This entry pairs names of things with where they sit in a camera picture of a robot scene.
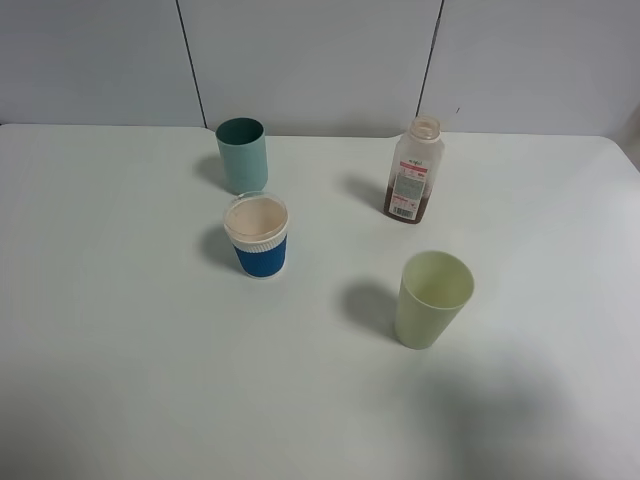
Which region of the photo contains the clear plastic drink bottle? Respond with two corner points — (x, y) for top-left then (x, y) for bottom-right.
(383, 116), (445, 224)

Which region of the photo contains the blue sleeved paper cup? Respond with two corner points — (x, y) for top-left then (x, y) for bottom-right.
(223, 191), (289, 278)

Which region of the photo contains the light green plastic cup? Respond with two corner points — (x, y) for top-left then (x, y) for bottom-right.
(394, 251), (475, 350)

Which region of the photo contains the teal plastic cup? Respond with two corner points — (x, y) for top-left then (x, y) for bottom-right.
(215, 117), (268, 194)

